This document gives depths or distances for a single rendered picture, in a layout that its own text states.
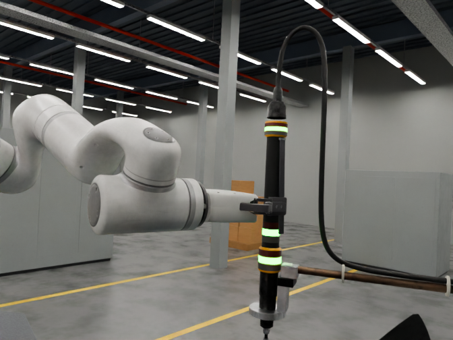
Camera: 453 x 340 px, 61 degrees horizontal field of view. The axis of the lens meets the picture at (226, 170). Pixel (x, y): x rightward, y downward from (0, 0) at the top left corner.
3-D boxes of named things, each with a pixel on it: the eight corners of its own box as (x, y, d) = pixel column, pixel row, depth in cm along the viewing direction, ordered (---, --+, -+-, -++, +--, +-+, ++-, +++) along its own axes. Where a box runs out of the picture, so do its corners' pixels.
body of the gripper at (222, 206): (172, 223, 66) (225, 221, 73) (204, 232, 58) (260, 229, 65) (174, 179, 66) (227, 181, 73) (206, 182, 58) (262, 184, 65)
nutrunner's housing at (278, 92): (278, 324, 74) (289, 89, 75) (274, 332, 71) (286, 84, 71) (259, 321, 76) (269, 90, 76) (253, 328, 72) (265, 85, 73)
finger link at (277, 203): (255, 215, 65) (283, 214, 69) (267, 217, 63) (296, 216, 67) (255, 196, 65) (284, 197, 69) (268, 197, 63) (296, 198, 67)
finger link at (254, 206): (220, 208, 65) (243, 207, 69) (255, 212, 59) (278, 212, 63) (221, 201, 65) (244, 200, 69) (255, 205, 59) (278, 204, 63)
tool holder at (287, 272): (298, 312, 75) (300, 262, 75) (292, 325, 68) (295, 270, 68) (254, 305, 78) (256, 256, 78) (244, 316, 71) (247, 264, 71)
